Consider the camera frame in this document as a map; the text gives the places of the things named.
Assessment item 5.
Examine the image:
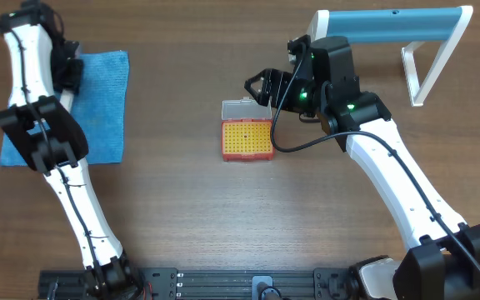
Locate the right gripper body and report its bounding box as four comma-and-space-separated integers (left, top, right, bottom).
266, 68, 300, 113

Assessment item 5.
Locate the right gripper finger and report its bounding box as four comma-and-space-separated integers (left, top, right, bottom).
243, 68, 273, 88
245, 85, 272, 107

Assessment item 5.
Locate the red and yellow tip box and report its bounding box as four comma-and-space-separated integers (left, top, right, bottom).
220, 97, 275, 163

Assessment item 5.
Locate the white and blue stand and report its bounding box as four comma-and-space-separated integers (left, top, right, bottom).
305, 4, 474, 108

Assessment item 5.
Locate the blue cloth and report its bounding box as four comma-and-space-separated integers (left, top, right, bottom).
0, 49, 131, 168

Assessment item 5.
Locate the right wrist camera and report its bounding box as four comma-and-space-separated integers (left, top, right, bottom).
287, 35, 313, 66

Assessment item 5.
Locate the mounting rail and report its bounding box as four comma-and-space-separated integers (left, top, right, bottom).
37, 266, 362, 300

